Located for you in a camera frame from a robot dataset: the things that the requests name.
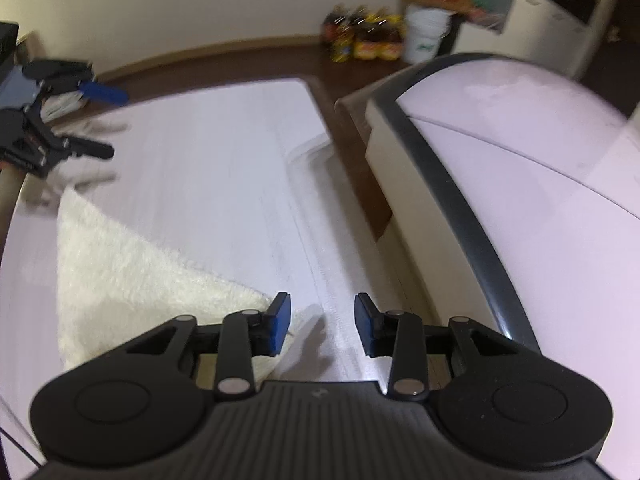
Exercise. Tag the cream fluffy towel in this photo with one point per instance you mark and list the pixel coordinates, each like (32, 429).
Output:
(125, 280)

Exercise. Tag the white drawer cabinet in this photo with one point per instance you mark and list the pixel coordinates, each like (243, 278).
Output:
(540, 15)

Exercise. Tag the white chest freezer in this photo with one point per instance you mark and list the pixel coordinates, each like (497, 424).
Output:
(525, 125)

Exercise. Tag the white plastic bucket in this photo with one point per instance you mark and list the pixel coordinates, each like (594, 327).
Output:
(425, 30)

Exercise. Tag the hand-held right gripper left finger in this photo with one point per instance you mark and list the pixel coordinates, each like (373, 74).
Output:
(280, 322)

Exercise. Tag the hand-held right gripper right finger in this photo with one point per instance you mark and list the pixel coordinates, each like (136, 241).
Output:
(364, 321)

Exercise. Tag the pack of dark bottles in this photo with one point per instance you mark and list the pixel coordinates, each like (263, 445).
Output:
(362, 32)

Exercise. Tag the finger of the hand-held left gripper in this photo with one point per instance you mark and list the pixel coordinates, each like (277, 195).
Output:
(102, 93)
(95, 149)

